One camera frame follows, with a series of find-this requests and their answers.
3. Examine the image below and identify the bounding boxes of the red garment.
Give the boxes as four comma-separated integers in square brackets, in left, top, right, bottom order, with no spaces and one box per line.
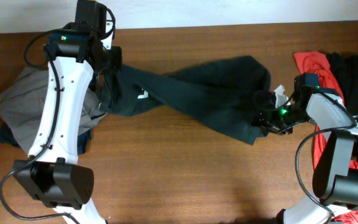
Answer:
[280,52,358,223]

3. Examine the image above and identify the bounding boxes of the black garment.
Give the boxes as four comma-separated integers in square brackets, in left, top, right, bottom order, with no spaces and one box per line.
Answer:
[326,52,358,120]

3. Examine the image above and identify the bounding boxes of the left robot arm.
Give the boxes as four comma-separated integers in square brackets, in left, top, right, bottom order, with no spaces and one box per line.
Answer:
[7,1,115,223]

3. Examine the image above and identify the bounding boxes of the left black cable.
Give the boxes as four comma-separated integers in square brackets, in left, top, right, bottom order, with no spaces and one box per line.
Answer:
[0,6,117,224]

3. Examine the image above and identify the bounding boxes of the black cable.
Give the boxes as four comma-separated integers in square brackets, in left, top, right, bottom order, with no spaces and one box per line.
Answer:
[253,85,358,218]
[0,6,117,224]

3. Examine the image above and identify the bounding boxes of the navy blue folded garment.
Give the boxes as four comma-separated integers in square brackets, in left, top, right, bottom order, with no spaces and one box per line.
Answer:
[0,123,92,155]

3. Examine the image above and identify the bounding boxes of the grey folded trousers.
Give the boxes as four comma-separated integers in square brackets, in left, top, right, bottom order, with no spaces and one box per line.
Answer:
[0,67,107,153]

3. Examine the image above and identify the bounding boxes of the dark green Nike t-shirt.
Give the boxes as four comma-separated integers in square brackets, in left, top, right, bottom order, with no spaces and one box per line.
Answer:
[98,56,271,145]

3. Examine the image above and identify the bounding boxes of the right black cable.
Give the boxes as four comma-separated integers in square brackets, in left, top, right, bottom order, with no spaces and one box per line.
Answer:
[253,85,358,218]

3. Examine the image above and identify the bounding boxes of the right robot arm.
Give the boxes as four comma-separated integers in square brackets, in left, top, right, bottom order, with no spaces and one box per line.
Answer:
[252,73,358,223]

